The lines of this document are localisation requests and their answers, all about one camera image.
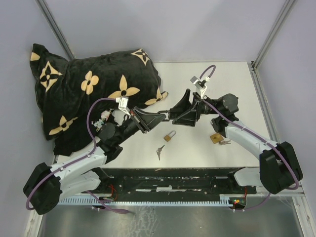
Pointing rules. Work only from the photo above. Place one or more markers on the black padlock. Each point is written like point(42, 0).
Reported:
point(170, 114)

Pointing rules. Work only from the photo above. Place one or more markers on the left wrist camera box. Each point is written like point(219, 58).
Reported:
point(122, 103)

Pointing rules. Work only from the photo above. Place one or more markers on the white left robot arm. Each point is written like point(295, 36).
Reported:
point(50, 184)

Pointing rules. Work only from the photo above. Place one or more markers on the black floral plush pillow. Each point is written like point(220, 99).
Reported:
point(66, 89)

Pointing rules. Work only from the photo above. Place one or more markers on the small padlock keys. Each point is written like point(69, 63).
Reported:
point(159, 151)

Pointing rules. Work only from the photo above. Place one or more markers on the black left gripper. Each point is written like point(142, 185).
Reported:
point(145, 121)

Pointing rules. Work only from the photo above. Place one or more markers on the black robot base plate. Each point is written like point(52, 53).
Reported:
point(211, 181)

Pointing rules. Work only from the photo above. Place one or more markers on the aluminium frame post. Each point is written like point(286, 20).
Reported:
point(47, 13)
point(275, 29)

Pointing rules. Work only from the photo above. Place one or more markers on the light blue cable duct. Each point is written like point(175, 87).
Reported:
point(154, 199)

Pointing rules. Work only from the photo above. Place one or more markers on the long shackle padlock keys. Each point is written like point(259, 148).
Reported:
point(224, 142)

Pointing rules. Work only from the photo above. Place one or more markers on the black floral garment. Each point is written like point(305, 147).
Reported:
point(78, 136)

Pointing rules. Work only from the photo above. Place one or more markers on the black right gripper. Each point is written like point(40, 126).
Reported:
point(189, 118)

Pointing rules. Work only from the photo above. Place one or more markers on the small brass padlock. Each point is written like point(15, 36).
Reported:
point(169, 136)

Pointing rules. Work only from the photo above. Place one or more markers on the right aluminium frame post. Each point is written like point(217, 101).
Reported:
point(275, 29)

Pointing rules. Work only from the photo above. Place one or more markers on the brass padlock long shackle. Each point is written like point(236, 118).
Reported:
point(216, 138)

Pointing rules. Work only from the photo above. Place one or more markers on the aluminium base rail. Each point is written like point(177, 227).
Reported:
point(299, 192)

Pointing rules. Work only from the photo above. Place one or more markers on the left aluminium frame post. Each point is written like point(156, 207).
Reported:
point(47, 13)

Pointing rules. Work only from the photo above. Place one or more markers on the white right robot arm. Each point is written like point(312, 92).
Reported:
point(278, 168)

